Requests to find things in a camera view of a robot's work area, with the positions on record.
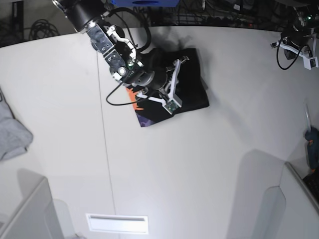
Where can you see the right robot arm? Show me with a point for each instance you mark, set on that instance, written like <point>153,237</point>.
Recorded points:
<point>89,16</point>

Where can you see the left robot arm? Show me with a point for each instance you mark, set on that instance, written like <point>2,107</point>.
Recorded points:
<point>302,16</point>

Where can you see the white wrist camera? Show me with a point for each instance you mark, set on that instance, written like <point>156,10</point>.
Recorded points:
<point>171,106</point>
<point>310,62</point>

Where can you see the grey cloth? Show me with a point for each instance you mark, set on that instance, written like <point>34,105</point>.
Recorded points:
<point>15,138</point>

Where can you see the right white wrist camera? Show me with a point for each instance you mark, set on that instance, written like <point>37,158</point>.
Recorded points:
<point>171,106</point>

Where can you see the black keyboard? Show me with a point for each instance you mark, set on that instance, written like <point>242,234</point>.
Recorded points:
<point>312,183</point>

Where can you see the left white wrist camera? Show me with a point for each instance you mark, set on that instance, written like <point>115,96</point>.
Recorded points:
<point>310,62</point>

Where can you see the black power strip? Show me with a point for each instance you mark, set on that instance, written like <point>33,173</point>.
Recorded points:
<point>227,22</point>

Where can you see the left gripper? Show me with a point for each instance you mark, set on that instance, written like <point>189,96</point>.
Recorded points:
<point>301,44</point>

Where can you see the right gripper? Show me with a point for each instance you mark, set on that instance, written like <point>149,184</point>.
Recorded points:
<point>158,84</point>

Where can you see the blue glue gun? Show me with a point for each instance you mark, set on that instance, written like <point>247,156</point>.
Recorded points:
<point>312,137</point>

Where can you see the blue box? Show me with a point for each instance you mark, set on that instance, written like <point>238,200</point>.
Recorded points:
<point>144,3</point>

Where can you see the black T-shirt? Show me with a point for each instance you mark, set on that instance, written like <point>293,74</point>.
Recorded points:
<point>190,87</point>

